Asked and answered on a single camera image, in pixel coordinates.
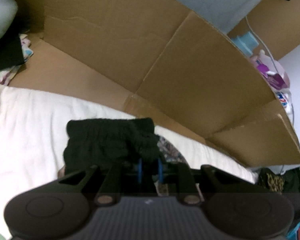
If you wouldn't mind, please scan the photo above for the blue cap bottle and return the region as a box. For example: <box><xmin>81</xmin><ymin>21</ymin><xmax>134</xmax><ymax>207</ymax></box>
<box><xmin>231</xmin><ymin>31</ymin><xmax>259</xmax><ymax>57</ymax></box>

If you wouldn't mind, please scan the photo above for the pink detergent bottle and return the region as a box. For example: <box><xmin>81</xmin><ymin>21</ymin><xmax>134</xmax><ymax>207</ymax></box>
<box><xmin>250</xmin><ymin>50</ymin><xmax>290</xmax><ymax>90</ymax></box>

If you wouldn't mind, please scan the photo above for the tall cardboard box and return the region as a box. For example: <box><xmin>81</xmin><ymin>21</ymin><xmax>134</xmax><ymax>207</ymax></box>
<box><xmin>228</xmin><ymin>0</ymin><xmax>300</xmax><ymax>60</ymax></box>

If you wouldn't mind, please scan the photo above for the leopard print garment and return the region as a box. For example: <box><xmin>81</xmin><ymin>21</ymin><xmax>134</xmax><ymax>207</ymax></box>
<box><xmin>257</xmin><ymin>168</ymin><xmax>285</xmax><ymax>192</ymax></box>

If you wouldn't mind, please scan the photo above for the brown cardboard sheet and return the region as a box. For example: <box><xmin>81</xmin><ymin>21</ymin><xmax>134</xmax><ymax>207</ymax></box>
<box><xmin>12</xmin><ymin>0</ymin><xmax>300</xmax><ymax>167</ymax></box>

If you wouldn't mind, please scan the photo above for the white patterned bed sheet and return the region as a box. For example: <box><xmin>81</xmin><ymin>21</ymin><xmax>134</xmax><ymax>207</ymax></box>
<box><xmin>0</xmin><ymin>83</ymin><xmax>259</xmax><ymax>240</ymax></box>

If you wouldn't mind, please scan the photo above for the black floral trim garment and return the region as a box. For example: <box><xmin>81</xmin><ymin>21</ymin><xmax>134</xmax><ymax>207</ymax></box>
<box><xmin>63</xmin><ymin>118</ymin><xmax>188</xmax><ymax>187</ymax></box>

